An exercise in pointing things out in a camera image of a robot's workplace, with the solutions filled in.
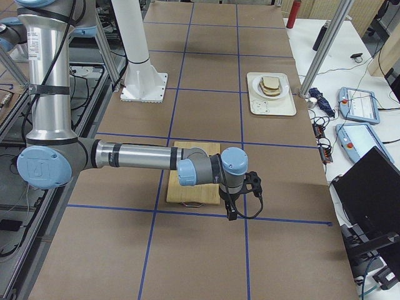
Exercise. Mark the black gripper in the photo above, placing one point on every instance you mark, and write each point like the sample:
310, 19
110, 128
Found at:
229, 200

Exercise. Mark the bread slice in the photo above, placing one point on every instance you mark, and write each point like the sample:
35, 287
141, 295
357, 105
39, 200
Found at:
271, 92
270, 82

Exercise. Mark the white round plate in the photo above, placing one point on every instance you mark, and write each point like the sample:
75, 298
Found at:
283, 86

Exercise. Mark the bamboo cutting board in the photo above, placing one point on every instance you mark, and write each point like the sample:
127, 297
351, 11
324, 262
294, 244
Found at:
200, 194

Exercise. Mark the cream bear serving tray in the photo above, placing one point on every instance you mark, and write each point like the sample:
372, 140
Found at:
283, 106

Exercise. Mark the small metal cup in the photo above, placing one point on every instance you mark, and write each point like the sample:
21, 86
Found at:
311, 102

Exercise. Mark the folded blue umbrella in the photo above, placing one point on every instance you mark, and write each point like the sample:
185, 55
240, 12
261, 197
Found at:
322, 103

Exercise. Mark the lower teach pendant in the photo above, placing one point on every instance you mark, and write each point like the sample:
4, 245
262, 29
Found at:
358, 139

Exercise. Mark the teach pendant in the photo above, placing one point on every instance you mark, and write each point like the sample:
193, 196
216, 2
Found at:
358, 139
358, 105

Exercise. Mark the black laptop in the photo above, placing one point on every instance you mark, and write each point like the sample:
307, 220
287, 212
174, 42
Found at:
369, 193

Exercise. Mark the upper teach pendant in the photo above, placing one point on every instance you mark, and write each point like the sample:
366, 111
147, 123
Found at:
358, 105

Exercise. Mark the black monitor stand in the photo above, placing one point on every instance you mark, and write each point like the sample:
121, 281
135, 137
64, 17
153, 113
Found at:
360, 249

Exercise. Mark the black bottle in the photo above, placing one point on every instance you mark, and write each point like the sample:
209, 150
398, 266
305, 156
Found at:
320, 36

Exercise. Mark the black webcam on table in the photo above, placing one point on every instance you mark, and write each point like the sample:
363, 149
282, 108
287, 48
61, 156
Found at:
358, 57

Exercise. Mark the red bottle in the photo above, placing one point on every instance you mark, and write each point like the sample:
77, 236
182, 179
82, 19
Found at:
293, 13

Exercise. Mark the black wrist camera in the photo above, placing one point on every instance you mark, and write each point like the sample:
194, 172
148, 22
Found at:
231, 211

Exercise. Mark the metal cutting board handle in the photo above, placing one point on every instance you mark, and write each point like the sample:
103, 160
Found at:
192, 204

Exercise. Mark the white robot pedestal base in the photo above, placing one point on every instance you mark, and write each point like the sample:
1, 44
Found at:
142, 82

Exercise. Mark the aluminium frame post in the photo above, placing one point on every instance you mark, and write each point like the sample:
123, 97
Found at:
325, 45

